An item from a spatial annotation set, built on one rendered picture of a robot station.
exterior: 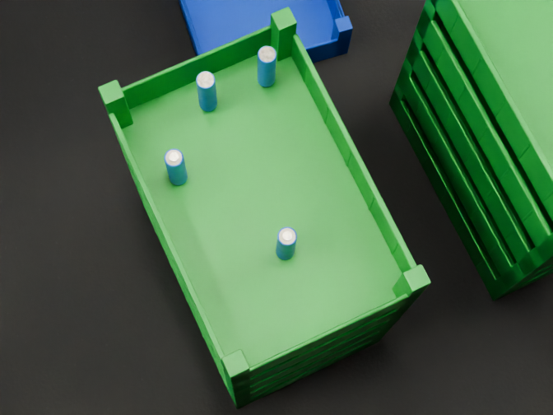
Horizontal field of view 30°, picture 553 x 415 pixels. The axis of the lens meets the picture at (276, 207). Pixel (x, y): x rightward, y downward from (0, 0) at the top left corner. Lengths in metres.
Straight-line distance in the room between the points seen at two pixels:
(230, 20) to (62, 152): 0.29
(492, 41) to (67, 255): 0.61
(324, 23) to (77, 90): 0.35
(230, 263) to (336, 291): 0.11
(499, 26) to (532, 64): 0.05
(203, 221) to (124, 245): 0.35
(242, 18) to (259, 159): 0.44
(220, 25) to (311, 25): 0.12
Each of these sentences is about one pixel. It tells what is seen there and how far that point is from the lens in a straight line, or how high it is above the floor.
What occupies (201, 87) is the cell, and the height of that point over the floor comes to 0.39.
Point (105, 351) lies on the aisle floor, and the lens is 1.33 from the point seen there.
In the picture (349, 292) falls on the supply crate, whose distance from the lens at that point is 1.01.
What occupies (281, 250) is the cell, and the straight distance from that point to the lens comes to 0.97.
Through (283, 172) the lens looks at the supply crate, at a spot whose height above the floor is 0.32.
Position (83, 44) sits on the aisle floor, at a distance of 1.45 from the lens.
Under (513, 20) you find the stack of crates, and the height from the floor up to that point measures 0.32.
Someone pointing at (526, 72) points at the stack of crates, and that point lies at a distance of 1.11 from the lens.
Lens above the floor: 1.31
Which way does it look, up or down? 75 degrees down
